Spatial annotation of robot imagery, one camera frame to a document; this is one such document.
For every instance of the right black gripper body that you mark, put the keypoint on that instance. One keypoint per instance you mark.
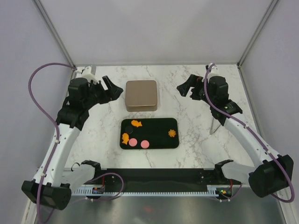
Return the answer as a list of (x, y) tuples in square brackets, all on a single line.
[(199, 92)]

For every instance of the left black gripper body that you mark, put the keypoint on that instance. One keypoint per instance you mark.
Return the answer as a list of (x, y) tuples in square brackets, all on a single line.
[(96, 91)]

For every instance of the gold tin lid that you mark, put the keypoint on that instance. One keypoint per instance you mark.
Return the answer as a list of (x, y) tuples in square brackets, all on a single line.
[(141, 93)]

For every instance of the gold cookie tin box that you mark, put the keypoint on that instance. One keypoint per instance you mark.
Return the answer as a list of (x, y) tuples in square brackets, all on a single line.
[(141, 108)]

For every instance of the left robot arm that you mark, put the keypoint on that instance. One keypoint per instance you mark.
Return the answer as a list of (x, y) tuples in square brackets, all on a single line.
[(49, 187)]

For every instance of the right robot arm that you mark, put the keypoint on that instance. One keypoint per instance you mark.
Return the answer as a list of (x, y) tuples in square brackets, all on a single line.
[(245, 140)]

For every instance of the orange fish cookie upper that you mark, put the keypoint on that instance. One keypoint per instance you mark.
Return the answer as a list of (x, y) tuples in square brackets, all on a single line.
[(136, 123)]

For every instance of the orange fish cookie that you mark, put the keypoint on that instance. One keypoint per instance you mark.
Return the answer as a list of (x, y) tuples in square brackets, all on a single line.
[(136, 123), (125, 138)]

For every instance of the orange flower cookie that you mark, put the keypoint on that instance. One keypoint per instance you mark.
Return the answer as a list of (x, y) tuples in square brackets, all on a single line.
[(172, 133)]

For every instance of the black sandwich cookie left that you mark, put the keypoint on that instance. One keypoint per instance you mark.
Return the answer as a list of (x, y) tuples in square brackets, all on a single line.
[(128, 129)]

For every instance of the orange fish cookie lower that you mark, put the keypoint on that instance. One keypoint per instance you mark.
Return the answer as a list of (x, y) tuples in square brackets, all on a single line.
[(125, 138)]

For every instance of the dark green tray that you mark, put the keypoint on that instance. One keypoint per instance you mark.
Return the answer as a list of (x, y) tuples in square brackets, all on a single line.
[(154, 130)]

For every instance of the pink macaron left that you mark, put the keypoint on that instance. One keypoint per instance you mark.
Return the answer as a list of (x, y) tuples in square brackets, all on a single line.
[(133, 142)]

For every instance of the pink macaron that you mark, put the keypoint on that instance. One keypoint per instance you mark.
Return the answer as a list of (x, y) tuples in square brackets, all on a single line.
[(133, 142), (145, 144)]

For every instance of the pink macaron right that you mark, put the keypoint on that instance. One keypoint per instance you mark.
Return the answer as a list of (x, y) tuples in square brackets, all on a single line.
[(145, 144)]

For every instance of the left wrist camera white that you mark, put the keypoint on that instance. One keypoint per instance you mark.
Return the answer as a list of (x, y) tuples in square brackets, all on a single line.
[(88, 73)]

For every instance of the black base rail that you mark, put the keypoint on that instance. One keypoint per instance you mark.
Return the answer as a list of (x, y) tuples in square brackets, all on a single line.
[(159, 180)]

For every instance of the aluminium frame rail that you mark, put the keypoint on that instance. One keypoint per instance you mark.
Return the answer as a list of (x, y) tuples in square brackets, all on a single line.
[(264, 180)]

